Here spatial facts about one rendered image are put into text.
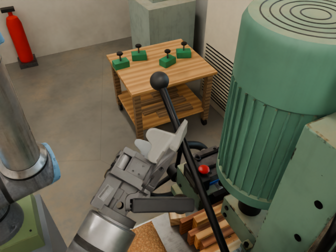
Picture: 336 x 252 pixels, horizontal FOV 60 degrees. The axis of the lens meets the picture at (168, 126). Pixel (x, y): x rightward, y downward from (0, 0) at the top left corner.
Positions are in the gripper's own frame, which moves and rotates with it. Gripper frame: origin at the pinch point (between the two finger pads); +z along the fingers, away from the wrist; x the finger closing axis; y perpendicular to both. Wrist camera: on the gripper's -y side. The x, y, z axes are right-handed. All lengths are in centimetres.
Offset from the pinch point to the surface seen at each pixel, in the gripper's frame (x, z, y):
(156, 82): -6.3, 3.2, 8.3
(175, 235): 25.4, -17.5, -18.4
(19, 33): 243, 78, 138
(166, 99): -5.7, 1.7, 5.2
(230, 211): 9.3, -7.2, -21.9
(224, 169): -5.1, -3.5, -10.3
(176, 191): 36.7, -5.7, -16.6
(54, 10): 247, 121, 128
